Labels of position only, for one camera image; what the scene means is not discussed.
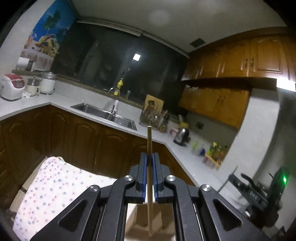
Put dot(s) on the green oil bottle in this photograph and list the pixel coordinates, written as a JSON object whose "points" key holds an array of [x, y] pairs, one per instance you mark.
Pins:
{"points": [[213, 149]]}

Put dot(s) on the dish rack with utensils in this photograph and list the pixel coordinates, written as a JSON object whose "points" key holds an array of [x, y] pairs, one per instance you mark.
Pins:
{"points": [[157, 122]]}

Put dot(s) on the wooden chopstick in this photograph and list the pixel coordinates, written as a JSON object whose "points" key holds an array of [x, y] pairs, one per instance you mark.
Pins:
{"points": [[149, 180]]}

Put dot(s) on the floral white table cloth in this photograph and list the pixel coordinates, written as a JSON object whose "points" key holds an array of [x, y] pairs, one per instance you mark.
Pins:
{"points": [[58, 183]]}

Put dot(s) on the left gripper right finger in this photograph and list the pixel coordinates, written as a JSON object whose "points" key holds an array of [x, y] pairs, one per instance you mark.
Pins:
{"points": [[200, 213]]}

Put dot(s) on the paper towel roll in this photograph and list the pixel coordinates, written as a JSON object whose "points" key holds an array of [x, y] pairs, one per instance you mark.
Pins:
{"points": [[22, 63]]}

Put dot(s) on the steel sink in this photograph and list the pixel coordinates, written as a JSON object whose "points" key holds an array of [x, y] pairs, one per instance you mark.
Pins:
{"points": [[98, 112]]}

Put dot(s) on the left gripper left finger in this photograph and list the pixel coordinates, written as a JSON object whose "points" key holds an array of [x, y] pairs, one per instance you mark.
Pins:
{"points": [[99, 213]]}

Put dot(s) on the kitchen faucet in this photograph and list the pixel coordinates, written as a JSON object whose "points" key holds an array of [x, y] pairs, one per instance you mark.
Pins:
{"points": [[115, 105]]}

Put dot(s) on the yellow dish soap bottle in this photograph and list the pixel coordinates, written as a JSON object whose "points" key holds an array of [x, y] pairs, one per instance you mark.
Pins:
{"points": [[118, 87]]}

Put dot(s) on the steel electric kettle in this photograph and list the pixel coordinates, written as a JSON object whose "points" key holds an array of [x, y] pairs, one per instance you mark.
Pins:
{"points": [[181, 136]]}

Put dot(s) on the white red rice cooker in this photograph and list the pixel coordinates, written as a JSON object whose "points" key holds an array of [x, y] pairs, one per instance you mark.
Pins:
{"points": [[12, 86]]}

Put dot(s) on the white steel pot cooker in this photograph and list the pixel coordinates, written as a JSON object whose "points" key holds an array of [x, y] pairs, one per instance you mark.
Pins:
{"points": [[47, 83]]}

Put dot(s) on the green cup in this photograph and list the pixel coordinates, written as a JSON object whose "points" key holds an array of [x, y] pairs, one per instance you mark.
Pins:
{"points": [[197, 147]]}

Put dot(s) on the lower wooden cabinets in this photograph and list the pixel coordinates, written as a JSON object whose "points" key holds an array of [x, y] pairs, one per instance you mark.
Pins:
{"points": [[28, 137]]}

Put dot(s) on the small white steel pot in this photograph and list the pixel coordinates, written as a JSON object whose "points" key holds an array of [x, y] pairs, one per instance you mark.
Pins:
{"points": [[33, 86]]}

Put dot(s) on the upper wooden cabinets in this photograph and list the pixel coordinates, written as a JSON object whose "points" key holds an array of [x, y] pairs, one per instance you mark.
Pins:
{"points": [[220, 76]]}

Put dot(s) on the wooden cabinets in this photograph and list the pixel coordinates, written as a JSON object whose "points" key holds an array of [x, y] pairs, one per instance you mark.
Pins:
{"points": [[28, 137], [220, 76]]}

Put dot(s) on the spice jar rack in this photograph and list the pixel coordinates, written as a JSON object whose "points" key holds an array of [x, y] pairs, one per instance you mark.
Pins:
{"points": [[212, 163]]}

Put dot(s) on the fruit beach poster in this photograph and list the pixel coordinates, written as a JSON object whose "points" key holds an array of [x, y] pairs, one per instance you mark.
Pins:
{"points": [[46, 37]]}

